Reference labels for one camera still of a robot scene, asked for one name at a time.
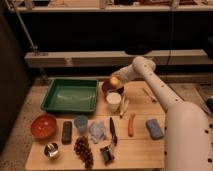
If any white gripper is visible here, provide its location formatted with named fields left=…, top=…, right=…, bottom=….
left=111, top=65, right=137, bottom=85

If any yellow red apple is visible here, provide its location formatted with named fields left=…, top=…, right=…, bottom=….
left=110, top=76, right=120, bottom=87

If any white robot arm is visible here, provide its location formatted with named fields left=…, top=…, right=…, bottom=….
left=112, top=56, right=213, bottom=171

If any purple bowl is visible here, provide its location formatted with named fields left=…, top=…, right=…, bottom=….
left=102, top=80, right=124, bottom=96

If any red bowl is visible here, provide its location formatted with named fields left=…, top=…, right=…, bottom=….
left=30, top=114, right=57, bottom=139

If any small steel bowl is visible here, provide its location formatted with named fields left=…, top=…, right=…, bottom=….
left=44, top=142, right=59, bottom=159

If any dark object on shelf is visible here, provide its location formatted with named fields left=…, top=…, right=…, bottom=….
left=125, top=44, right=152, bottom=55

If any small metal fork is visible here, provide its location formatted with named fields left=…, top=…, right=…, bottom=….
left=142, top=88, right=157, bottom=103

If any white marker pen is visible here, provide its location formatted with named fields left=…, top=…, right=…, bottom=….
left=119, top=96, right=129, bottom=117

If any white cup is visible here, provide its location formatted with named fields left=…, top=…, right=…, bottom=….
left=106, top=92, right=121, bottom=112

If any orange carrot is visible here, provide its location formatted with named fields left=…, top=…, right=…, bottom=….
left=128, top=114, right=135, bottom=137

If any blue sponge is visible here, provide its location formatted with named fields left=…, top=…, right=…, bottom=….
left=146, top=119, right=163, bottom=140

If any blue plastic cup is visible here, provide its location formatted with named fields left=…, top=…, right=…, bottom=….
left=74, top=115, right=88, bottom=134

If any green plastic tray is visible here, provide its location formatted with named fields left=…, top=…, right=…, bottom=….
left=41, top=78, right=99, bottom=114

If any dark brown bar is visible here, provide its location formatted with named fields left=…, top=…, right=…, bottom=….
left=62, top=121, right=72, bottom=144

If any black binder clip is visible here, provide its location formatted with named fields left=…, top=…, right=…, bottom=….
left=100, top=146, right=114, bottom=165

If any bunch of dark grapes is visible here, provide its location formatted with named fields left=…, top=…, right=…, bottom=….
left=74, top=136, right=94, bottom=169

